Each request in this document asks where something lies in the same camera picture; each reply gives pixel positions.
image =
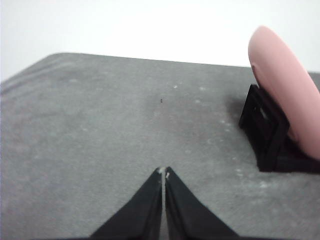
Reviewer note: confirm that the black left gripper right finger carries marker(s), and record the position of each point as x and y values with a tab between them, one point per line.
185	215

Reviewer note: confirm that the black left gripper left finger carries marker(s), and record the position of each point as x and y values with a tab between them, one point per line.
140	215

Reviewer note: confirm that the pink plate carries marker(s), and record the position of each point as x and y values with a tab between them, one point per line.
280	90

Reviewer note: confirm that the black plate rack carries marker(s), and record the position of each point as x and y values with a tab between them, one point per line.
265	130

